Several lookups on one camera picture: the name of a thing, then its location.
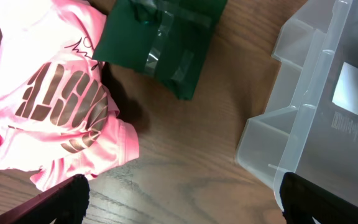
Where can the clear plastic storage bin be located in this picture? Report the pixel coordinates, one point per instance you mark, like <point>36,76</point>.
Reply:
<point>302,130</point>

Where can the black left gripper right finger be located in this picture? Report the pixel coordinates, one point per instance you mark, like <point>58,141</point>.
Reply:
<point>306,203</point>

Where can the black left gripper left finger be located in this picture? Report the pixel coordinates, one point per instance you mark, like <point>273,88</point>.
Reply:
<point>65,203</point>

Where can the pink printed t-shirt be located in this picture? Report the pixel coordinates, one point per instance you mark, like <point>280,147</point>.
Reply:
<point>57,119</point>

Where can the dark green folded cloth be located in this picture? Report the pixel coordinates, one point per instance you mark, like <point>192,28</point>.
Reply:
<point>167,40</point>

